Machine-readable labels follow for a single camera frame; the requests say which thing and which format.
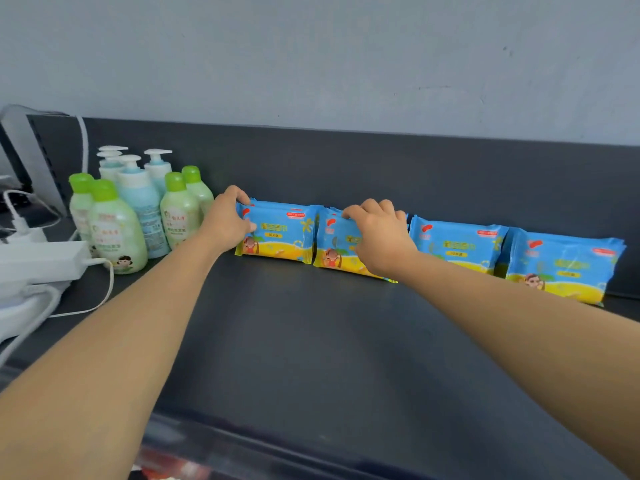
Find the person's right hand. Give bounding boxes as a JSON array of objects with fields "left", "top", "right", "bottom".
[{"left": 342, "top": 198, "right": 419, "bottom": 281}]

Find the person's left hand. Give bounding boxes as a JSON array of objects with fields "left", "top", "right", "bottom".
[{"left": 197, "top": 184, "right": 259, "bottom": 255}]

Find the dark grey shelf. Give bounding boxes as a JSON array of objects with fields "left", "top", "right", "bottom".
[{"left": 0, "top": 114, "right": 640, "bottom": 480}]

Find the person's right forearm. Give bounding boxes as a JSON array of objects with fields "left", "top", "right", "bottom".
[{"left": 379, "top": 252, "right": 640, "bottom": 478}]

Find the person's left forearm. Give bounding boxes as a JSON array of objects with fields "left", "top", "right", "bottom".
[{"left": 0, "top": 234, "right": 226, "bottom": 480}]

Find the blue pump lotion bottle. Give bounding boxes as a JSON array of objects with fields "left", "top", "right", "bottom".
[
  {"left": 95, "top": 145, "right": 130, "bottom": 183},
  {"left": 143, "top": 148, "right": 175, "bottom": 197},
  {"left": 115, "top": 154, "right": 172, "bottom": 259}
]

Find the thin white cable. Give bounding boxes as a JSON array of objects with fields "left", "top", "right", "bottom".
[{"left": 47, "top": 258, "right": 116, "bottom": 319}]

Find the white power adapter with cables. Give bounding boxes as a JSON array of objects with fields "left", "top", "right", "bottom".
[{"left": 0, "top": 239, "right": 92, "bottom": 291}]

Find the thick white cable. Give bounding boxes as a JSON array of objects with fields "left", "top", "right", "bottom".
[{"left": 0, "top": 289, "right": 62, "bottom": 368}]

